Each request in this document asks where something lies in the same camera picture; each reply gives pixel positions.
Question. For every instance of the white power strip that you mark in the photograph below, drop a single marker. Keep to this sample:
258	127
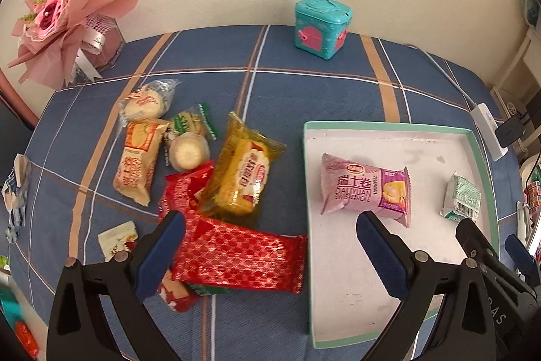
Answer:
484	121

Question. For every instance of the blue plaid tablecloth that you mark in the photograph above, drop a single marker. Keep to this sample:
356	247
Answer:
257	71

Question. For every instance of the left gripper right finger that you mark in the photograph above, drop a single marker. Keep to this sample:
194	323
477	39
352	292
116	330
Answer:
464	329

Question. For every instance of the red raisin kiss packet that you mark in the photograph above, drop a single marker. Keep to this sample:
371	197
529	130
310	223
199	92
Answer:
183	191

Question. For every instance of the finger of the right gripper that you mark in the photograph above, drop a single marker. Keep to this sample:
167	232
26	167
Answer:
476	245
521	258

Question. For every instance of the pale green small snack packet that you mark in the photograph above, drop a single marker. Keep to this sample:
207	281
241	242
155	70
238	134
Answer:
462	200

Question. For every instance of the pink flower bouquet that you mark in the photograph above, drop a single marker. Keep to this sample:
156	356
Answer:
62	41

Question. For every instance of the white shelf unit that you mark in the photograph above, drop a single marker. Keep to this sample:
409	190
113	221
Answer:
518	82

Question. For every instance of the red long wafer packet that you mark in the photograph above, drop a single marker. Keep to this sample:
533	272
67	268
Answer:
222	255

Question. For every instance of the green cow cookie packet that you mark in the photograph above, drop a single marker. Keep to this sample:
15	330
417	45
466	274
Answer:
194	120

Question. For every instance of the yellow soft bread packet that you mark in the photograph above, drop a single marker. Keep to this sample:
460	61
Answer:
241	171

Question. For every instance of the clear white pastry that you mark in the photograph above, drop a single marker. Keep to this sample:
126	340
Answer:
151	101

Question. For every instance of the teal pink toy box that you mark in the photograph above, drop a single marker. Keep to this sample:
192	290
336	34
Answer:
321	26

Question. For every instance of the black power adapter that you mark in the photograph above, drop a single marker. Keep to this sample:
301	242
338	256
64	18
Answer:
509	131

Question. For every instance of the white red small snack packet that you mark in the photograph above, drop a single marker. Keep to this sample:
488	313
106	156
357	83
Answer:
123	237

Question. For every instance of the purple swiss roll packet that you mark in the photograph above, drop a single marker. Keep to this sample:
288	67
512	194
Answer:
351	186

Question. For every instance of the white blue packet at edge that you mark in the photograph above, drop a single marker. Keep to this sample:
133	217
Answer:
14	193

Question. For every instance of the beige swiss roll packet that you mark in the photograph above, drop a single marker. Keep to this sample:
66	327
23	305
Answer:
137	164

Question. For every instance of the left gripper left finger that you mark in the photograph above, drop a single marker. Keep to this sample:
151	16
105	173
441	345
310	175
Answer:
78	328

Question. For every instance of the mint white shallow tray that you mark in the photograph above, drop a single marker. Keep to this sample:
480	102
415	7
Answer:
356	265

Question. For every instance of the green mung bean cake packet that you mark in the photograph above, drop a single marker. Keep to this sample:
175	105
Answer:
203	290

